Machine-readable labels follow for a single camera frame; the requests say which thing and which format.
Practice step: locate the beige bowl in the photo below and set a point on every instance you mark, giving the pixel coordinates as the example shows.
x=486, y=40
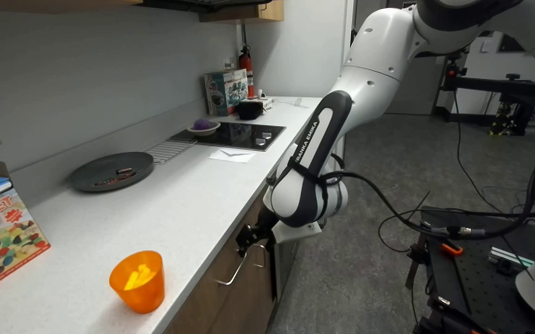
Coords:
x=203, y=132

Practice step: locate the purple toy in bowl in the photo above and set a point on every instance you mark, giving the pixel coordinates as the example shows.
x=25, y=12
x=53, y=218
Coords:
x=203, y=123

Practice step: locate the pale teal bar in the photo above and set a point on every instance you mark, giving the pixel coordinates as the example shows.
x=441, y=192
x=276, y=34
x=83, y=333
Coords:
x=512, y=257

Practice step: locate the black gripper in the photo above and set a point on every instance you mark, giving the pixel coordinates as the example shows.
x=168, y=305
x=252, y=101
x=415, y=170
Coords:
x=267, y=227

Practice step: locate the orange plastic cup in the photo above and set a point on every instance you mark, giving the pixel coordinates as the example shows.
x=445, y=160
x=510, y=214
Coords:
x=138, y=285

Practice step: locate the colourful upright box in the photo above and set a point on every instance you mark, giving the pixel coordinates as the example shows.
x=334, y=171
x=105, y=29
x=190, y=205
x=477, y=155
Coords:
x=226, y=92

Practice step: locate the black round pan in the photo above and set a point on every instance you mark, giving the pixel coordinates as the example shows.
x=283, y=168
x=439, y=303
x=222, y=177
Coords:
x=111, y=173

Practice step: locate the red fire extinguisher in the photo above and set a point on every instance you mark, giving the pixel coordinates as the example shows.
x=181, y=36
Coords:
x=246, y=66

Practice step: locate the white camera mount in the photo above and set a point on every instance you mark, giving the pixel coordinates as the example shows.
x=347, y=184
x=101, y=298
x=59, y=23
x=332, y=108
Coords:
x=296, y=231

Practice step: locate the dark range hood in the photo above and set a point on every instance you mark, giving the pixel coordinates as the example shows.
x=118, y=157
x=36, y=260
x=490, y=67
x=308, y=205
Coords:
x=187, y=3

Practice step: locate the colourful toy set box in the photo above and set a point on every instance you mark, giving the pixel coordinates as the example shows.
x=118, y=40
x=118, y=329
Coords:
x=1, y=242

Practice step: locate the black robot table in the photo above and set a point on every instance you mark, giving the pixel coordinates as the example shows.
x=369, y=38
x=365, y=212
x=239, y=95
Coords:
x=497, y=290

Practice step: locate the black glass cooktop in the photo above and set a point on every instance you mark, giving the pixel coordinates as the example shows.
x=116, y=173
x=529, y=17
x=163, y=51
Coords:
x=237, y=132

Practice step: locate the silver cooktop knob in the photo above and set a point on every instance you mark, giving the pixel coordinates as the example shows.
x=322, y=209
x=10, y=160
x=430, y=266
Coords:
x=267, y=134
x=261, y=142

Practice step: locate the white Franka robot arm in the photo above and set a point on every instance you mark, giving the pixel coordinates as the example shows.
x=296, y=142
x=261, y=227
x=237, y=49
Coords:
x=373, y=67

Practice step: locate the black background equipment stand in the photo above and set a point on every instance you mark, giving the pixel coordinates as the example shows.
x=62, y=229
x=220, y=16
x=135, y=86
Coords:
x=510, y=93

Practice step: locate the wooden upper cabinet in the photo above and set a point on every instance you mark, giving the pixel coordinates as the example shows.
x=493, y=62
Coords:
x=242, y=12

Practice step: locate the black pot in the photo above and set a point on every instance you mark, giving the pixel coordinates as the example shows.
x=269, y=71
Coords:
x=250, y=110

